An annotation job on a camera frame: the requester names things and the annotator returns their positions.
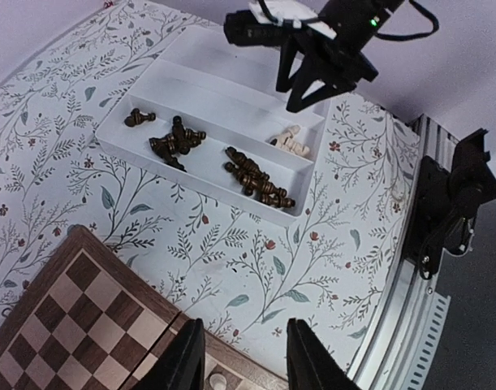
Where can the light pawn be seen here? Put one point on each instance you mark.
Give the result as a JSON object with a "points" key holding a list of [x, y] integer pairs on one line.
{"points": [[218, 382]]}

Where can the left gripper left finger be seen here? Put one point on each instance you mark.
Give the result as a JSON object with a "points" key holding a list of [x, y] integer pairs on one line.
{"points": [[182, 365]]}

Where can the front aluminium rail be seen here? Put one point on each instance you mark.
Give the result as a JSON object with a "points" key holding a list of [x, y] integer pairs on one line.
{"points": [[403, 336]]}

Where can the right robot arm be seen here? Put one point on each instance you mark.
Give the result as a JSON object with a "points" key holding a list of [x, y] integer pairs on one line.
{"points": [[357, 22]]}

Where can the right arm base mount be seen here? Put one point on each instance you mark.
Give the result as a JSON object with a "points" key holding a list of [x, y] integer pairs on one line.
{"points": [[445, 198]]}

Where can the floral patterned table mat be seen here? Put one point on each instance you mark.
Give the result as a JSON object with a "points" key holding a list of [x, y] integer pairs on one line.
{"points": [[241, 273]]}

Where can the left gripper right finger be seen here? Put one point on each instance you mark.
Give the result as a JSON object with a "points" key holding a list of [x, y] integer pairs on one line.
{"points": [[309, 364]]}

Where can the white plastic tray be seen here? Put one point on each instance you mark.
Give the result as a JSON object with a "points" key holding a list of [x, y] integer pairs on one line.
{"points": [[229, 93]]}

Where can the pile of dark chess pieces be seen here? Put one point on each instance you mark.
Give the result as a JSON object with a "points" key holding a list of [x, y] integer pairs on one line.
{"points": [[188, 150]]}

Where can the pile of light chess pieces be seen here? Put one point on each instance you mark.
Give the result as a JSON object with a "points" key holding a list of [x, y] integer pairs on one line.
{"points": [[287, 141]]}

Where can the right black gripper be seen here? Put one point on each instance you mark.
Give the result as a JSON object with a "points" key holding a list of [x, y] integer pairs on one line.
{"points": [[327, 70]]}

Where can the wooden chess board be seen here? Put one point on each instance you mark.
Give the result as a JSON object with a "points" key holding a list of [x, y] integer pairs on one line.
{"points": [[86, 321]]}

